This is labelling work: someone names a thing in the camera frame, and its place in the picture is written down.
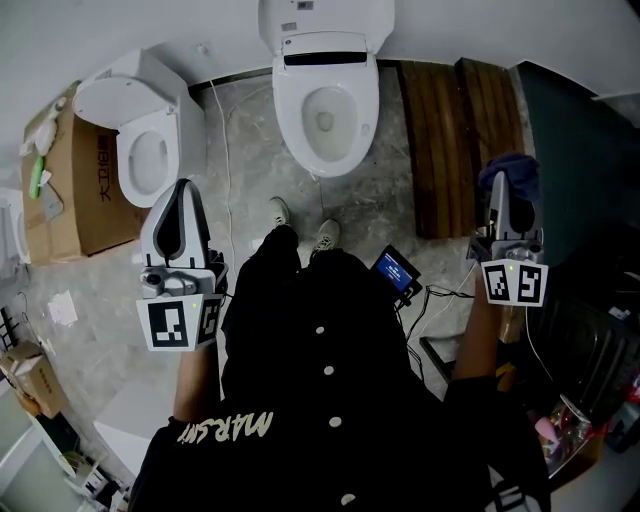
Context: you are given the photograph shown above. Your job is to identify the blue wiping cloth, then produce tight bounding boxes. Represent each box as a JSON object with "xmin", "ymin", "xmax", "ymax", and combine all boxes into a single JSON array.
[{"xmin": 477, "ymin": 152, "xmax": 542, "ymax": 204}]

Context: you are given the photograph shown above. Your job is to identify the white sneaker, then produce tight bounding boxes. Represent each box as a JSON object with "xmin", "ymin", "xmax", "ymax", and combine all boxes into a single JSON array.
[
  {"xmin": 268, "ymin": 196, "xmax": 292, "ymax": 230},
  {"xmin": 310, "ymin": 218, "xmax": 341, "ymax": 255}
]

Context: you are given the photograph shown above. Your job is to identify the white smart toilet body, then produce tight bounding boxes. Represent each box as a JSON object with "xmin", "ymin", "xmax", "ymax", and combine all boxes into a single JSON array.
[{"xmin": 272, "ymin": 29, "xmax": 380, "ymax": 180}]

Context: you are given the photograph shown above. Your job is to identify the black metal stand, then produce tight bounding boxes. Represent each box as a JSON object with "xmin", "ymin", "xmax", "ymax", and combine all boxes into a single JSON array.
[{"xmin": 418, "ymin": 335, "xmax": 454, "ymax": 386}]

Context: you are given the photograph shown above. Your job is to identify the person's right forearm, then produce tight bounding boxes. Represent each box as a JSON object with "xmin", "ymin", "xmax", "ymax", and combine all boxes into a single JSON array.
[{"xmin": 452, "ymin": 294, "xmax": 502, "ymax": 387}]

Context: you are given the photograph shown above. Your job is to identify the dark wooden slat board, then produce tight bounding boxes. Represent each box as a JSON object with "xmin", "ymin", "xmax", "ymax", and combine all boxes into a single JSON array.
[{"xmin": 397, "ymin": 59, "xmax": 484, "ymax": 240}]

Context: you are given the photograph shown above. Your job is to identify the person's left forearm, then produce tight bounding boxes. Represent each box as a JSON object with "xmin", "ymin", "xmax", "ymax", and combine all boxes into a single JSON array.
[{"xmin": 172, "ymin": 344, "xmax": 225, "ymax": 427}]

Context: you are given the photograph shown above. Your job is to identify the green plastic tool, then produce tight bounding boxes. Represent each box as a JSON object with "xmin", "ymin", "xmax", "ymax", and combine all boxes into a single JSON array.
[{"xmin": 28, "ymin": 155, "xmax": 47, "ymax": 199}]

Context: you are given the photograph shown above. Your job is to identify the white crumpled paper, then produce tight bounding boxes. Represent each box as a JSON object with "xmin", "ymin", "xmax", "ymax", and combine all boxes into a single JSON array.
[{"xmin": 47, "ymin": 292, "xmax": 79, "ymax": 325}]

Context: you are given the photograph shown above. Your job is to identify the large cardboard box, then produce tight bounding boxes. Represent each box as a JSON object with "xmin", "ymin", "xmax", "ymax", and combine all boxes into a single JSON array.
[{"xmin": 19, "ymin": 79, "xmax": 151, "ymax": 266}]

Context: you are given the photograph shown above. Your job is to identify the white framed glass partition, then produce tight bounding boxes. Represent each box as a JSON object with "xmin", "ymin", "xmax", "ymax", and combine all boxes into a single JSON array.
[{"xmin": 0, "ymin": 394, "xmax": 81, "ymax": 512}]

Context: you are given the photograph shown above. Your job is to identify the small cardboard box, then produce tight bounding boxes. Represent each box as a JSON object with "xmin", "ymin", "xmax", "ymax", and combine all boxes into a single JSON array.
[{"xmin": 0, "ymin": 342, "xmax": 69, "ymax": 419}]

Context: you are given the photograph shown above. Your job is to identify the person's black button shirt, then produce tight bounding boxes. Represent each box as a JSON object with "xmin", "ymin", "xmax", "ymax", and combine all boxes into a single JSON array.
[{"xmin": 127, "ymin": 249, "xmax": 551, "ymax": 512}]

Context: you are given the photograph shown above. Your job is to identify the white cabinet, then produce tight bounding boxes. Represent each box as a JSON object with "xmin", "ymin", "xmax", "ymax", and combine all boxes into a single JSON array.
[{"xmin": 93, "ymin": 417, "xmax": 176, "ymax": 476}]

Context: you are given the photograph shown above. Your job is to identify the black ribbed suitcase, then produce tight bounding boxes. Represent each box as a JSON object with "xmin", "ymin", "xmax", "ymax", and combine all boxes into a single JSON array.
[{"xmin": 537, "ymin": 284, "xmax": 640, "ymax": 421}]

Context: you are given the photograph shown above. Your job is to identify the white toilet lid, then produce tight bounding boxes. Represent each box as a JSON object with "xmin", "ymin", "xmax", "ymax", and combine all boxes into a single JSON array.
[{"xmin": 257, "ymin": 0, "xmax": 396, "ymax": 57}]

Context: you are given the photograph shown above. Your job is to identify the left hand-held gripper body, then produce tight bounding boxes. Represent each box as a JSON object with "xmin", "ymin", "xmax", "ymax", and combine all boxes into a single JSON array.
[{"xmin": 135, "ymin": 245, "xmax": 230, "ymax": 353}]

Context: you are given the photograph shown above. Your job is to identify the person's black trousers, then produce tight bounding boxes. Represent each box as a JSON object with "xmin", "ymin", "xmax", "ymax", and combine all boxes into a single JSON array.
[{"xmin": 234, "ymin": 224, "xmax": 351, "ymax": 301}]

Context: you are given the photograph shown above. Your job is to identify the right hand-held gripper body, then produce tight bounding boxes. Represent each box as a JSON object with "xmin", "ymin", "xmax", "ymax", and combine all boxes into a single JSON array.
[{"xmin": 467, "ymin": 234, "xmax": 550, "ymax": 307}]

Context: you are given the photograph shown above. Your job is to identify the grey flat tool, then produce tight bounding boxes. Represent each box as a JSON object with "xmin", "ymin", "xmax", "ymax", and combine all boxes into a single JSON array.
[{"xmin": 39, "ymin": 187, "xmax": 66, "ymax": 221}]

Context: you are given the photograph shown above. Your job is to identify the small black display device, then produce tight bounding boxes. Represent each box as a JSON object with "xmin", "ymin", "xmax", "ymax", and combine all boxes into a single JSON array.
[{"xmin": 369, "ymin": 244, "xmax": 422, "ymax": 301}]

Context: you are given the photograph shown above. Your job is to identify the white cable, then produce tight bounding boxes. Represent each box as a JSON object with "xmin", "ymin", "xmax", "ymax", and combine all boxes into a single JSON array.
[
  {"xmin": 524, "ymin": 307, "xmax": 556, "ymax": 381},
  {"xmin": 209, "ymin": 79, "xmax": 237, "ymax": 242},
  {"xmin": 405, "ymin": 262, "xmax": 477, "ymax": 344}
]

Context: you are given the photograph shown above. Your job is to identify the white toilet with tank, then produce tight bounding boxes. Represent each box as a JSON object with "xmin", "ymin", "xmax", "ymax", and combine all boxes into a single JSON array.
[{"xmin": 72, "ymin": 47, "xmax": 206, "ymax": 210}]

